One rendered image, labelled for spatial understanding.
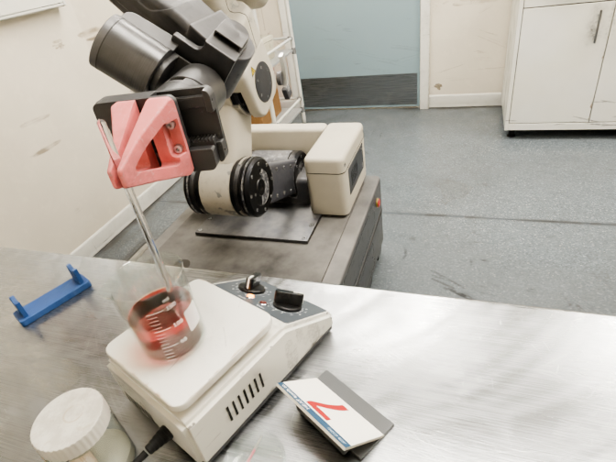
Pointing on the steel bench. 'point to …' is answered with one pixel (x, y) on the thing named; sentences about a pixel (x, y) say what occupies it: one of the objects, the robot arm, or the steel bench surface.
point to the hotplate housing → (229, 390)
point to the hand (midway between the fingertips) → (122, 174)
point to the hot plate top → (201, 376)
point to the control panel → (270, 302)
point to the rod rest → (26, 315)
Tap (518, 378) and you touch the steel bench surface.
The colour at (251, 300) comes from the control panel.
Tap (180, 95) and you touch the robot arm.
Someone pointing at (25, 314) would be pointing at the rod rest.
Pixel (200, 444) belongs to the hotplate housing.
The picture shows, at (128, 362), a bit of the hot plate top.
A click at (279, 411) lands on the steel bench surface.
